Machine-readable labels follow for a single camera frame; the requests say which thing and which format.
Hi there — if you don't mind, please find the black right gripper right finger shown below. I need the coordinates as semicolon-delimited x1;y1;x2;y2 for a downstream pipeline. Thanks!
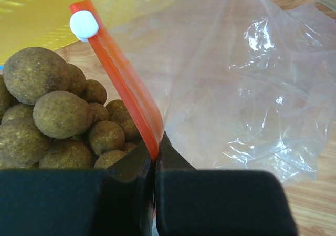
154;135;298;235

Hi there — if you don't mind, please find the bunch of brown longans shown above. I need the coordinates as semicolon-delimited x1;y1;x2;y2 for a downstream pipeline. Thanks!
1;47;142;170

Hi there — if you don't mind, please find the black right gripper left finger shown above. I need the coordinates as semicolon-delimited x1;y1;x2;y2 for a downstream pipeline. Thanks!
1;143;154;235

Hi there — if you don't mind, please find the clear zip top bag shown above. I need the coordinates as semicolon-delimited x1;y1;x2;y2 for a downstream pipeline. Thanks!
70;0;335;184

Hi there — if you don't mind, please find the yellow plastic shopping basket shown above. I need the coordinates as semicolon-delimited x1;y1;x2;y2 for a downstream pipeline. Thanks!
0;0;184;65

